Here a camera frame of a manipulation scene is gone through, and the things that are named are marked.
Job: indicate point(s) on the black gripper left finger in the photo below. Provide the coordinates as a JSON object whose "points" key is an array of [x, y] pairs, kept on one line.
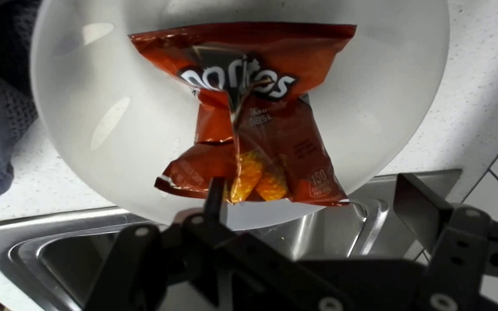
{"points": [[146, 270]]}

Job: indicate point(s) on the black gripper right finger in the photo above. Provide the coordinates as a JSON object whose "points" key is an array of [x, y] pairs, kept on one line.
{"points": [[467, 252]]}

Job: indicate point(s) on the red Doritos packet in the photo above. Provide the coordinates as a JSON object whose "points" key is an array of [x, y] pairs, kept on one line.
{"points": [[272, 131]]}

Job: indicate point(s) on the translucent white bowl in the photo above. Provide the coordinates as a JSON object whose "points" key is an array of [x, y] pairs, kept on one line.
{"points": [[116, 114]]}

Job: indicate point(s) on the steel double sink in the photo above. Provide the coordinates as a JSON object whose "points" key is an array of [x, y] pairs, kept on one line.
{"points": [[59, 252]]}

